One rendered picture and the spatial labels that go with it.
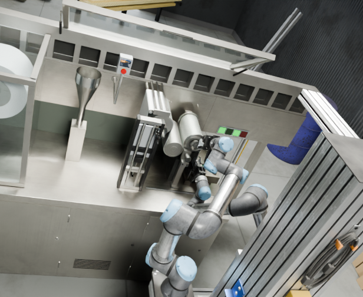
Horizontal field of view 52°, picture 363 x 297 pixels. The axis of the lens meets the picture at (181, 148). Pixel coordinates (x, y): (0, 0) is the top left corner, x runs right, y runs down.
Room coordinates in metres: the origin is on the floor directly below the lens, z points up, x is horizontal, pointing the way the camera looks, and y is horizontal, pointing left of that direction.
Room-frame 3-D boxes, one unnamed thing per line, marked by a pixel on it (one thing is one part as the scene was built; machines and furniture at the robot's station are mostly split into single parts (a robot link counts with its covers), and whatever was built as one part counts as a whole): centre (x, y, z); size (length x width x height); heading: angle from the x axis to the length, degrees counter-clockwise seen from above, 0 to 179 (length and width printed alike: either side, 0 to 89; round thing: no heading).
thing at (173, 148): (2.08, 0.09, 1.17); 0.26 x 0.12 x 0.12; 22
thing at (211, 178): (2.22, -0.17, 1.00); 0.40 x 0.16 x 0.06; 22
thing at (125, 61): (1.83, 0.46, 1.66); 0.07 x 0.07 x 0.10; 22
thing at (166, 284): (1.25, -0.25, 0.87); 0.15 x 0.15 x 0.10
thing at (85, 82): (1.84, 0.64, 1.50); 0.14 x 0.14 x 0.06
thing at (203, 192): (1.77, -0.22, 1.11); 0.11 x 0.08 x 0.09; 22
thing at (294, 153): (4.65, -1.37, 0.45); 0.62 x 0.60 x 0.90; 23
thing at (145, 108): (2.03, 0.30, 1.17); 0.34 x 0.05 x 0.54; 22
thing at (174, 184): (1.95, -0.05, 1.05); 0.06 x 0.05 x 0.31; 22
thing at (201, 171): (1.92, -0.16, 1.12); 0.12 x 0.08 x 0.09; 22
